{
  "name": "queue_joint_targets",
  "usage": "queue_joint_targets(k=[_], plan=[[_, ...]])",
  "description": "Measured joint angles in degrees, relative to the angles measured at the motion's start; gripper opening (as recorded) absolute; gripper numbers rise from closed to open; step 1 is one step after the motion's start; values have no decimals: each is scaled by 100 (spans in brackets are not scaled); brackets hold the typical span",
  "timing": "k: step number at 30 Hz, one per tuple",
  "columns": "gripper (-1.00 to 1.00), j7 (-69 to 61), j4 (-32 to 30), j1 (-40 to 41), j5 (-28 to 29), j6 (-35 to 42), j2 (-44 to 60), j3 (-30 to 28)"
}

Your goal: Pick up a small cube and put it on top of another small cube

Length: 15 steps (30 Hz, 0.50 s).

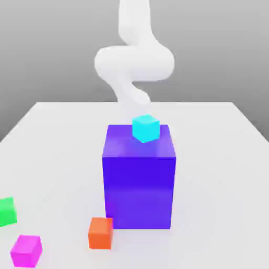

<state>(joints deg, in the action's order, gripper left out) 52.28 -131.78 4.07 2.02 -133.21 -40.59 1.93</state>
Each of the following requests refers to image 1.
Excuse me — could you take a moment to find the small cyan cube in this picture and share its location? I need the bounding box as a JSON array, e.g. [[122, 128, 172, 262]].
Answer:
[[132, 113, 161, 143]]

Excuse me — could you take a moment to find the small orange cube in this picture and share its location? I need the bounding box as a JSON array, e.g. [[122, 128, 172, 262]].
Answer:
[[88, 217, 114, 250]]

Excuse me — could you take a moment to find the small green cube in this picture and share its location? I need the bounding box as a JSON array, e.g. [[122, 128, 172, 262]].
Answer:
[[0, 196, 18, 227]]

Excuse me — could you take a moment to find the small magenta cube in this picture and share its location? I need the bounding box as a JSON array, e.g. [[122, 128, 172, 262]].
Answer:
[[9, 234, 43, 268]]

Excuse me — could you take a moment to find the large purple box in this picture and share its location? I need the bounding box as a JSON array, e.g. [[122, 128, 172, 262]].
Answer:
[[101, 124, 177, 230]]

